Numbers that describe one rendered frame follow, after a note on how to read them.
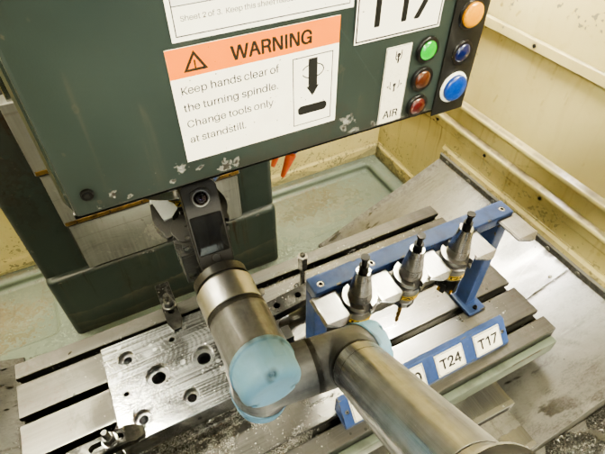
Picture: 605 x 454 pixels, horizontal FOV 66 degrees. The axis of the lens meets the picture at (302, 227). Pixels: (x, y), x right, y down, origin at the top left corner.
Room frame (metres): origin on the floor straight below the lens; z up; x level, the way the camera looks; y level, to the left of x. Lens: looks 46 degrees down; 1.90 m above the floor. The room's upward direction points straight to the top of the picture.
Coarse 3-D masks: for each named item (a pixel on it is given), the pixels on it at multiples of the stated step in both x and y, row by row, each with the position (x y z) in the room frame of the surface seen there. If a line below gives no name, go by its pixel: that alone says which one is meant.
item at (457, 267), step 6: (444, 246) 0.60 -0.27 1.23; (444, 252) 0.59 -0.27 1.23; (444, 258) 0.58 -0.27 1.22; (450, 258) 0.58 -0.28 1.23; (468, 258) 0.58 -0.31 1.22; (450, 264) 0.56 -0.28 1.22; (456, 264) 0.56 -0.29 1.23; (462, 264) 0.56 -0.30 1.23; (468, 264) 0.57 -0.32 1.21; (456, 270) 0.56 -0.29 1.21; (462, 270) 0.56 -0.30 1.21
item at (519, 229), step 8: (512, 216) 0.70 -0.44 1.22; (504, 224) 0.67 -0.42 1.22; (512, 224) 0.67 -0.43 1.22; (520, 224) 0.67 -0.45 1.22; (528, 224) 0.67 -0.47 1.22; (512, 232) 0.65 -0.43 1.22; (520, 232) 0.65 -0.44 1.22; (528, 232) 0.65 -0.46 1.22; (536, 232) 0.65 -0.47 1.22; (520, 240) 0.63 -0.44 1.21; (528, 240) 0.63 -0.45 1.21
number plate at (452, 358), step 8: (456, 344) 0.55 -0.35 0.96; (448, 352) 0.53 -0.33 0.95; (456, 352) 0.53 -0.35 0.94; (440, 360) 0.51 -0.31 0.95; (448, 360) 0.52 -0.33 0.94; (456, 360) 0.52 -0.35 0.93; (464, 360) 0.53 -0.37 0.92; (440, 368) 0.50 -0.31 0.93; (448, 368) 0.51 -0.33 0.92; (440, 376) 0.49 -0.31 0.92
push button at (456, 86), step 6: (456, 78) 0.47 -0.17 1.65; (462, 78) 0.48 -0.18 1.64; (450, 84) 0.47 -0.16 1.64; (456, 84) 0.47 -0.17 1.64; (462, 84) 0.48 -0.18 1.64; (444, 90) 0.47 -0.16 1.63; (450, 90) 0.47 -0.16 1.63; (456, 90) 0.47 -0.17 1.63; (462, 90) 0.48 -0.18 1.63; (444, 96) 0.47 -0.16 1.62; (450, 96) 0.47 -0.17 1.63; (456, 96) 0.47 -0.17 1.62
